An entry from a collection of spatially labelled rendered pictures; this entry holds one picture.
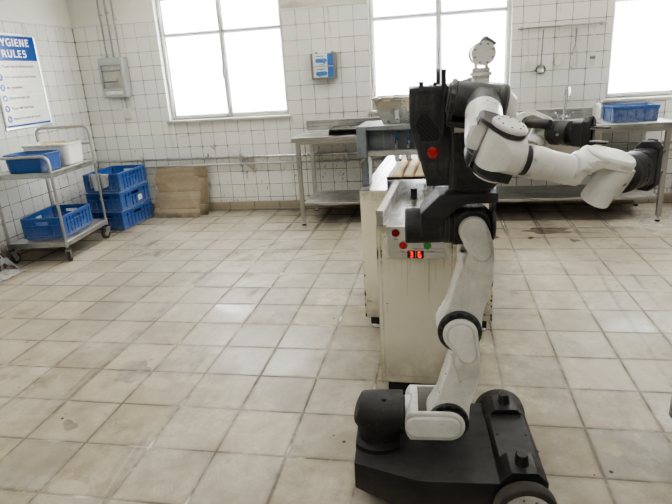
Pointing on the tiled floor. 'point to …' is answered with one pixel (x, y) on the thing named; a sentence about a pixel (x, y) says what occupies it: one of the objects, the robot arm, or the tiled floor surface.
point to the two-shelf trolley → (56, 203)
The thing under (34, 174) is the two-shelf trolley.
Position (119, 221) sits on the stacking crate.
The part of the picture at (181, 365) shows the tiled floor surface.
